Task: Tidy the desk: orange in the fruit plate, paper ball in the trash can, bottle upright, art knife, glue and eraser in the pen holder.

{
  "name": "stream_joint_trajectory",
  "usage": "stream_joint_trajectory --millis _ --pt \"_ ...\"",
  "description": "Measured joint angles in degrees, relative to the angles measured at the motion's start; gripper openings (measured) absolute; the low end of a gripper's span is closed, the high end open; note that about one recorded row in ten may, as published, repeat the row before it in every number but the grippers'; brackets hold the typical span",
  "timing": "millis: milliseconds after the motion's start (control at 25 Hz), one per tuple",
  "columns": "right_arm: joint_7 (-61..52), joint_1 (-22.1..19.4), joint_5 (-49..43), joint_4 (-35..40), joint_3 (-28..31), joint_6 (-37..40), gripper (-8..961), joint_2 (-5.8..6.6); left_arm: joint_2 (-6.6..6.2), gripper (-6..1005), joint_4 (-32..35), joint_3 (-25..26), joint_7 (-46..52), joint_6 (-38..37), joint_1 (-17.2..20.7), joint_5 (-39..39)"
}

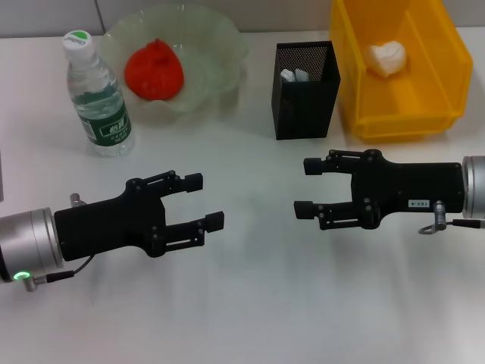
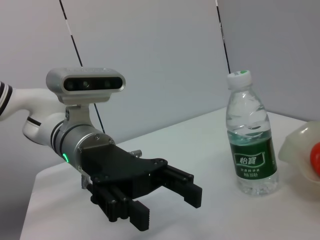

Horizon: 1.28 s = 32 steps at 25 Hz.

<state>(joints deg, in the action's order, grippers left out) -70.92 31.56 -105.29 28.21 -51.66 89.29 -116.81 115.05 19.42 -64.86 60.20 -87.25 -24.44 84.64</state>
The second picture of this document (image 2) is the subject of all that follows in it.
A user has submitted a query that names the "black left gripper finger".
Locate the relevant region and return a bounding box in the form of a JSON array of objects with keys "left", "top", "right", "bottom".
[
  {"left": 90, "top": 182, "right": 151, "bottom": 232},
  {"left": 149, "top": 163, "right": 203, "bottom": 209}
]

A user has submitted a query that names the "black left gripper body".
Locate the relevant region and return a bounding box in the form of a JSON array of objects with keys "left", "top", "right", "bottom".
[{"left": 79, "top": 143, "right": 168, "bottom": 200}]

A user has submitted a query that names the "clear green-label water bottle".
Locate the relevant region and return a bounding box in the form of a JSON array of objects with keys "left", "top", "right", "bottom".
[{"left": 225, "top": 69, "right": 280, "bottom": 197}]

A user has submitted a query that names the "orange fruit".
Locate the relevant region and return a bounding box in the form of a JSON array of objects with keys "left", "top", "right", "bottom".
[{"left": 309, "top": 141, "right": 320, "bottom": 176}]

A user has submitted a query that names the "green glass fruit bowl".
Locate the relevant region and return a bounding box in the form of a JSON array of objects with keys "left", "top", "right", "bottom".
[{"left": 278, "top": 119, "right": 320, "bottom": 183}]

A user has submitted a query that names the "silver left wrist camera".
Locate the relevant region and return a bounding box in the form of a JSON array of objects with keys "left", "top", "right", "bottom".
[{"left": 45, "top": 66, "right": 127, "bottom": 105}]

